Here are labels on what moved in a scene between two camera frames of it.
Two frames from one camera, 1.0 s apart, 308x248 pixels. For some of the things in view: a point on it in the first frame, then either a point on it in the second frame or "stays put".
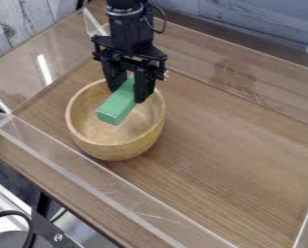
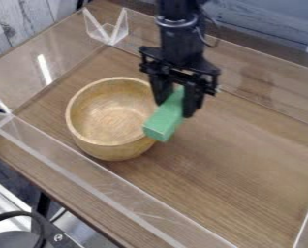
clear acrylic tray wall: x=126 y=212 stays put
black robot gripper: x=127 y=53 to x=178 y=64
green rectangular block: x=119 y=104 to x=166 y=118
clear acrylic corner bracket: x=95 y=29 stays put
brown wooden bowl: x=102 y=139 stays put
